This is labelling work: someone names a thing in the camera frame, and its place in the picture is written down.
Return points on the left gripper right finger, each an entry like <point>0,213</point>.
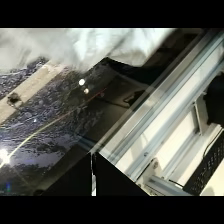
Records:
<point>111,181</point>

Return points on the white patterned shorts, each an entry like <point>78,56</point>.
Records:
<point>66,43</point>

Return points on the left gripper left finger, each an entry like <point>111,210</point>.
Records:
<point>78,181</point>

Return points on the silver frame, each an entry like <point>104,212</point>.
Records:
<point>173,113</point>

